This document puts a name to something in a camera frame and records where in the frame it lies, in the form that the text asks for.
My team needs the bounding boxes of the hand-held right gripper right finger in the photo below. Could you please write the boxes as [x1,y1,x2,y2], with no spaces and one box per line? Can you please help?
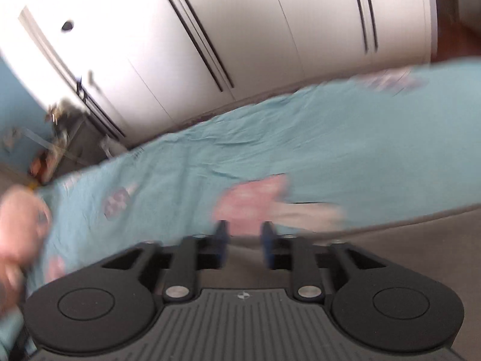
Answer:
[261,221,381,303]

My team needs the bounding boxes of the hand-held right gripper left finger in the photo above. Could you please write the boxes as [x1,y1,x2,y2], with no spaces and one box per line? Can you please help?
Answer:
[101,220,231,305]

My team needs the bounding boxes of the grey fleece pants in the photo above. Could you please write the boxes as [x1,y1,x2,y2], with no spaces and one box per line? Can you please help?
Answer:
[195,201,481,361]

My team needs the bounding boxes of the teal mushroom print bed sheet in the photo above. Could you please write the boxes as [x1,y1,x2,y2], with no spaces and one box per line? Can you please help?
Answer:
[0,58,481,361]

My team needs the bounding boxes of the dark grey nightstand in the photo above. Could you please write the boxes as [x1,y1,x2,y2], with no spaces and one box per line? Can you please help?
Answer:
[47,113,126,175]

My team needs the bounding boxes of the pink plush toy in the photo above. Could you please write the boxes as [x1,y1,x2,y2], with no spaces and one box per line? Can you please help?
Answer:
[0,186,52,301]

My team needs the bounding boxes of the white wardrobe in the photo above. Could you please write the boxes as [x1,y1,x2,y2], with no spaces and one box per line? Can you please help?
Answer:
[0,0,438,147]

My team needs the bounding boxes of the black wardrobe bar handle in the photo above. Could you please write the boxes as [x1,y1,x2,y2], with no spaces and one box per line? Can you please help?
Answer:
[361,0,378,51]
[163,0,235,88]
[151,0,225,93]
[349,0,371,54]

